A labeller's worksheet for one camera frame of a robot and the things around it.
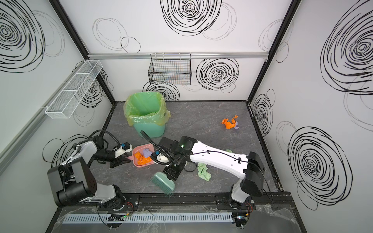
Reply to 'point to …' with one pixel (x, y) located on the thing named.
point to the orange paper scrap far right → (228, 124)
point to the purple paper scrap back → (147, 153)
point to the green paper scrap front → (202, 172)
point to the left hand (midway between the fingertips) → (127, 157)
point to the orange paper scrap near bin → (141, 160)
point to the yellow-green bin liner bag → (145, 107)
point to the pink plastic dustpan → (140, 148)
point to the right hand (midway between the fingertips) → (167, 178)
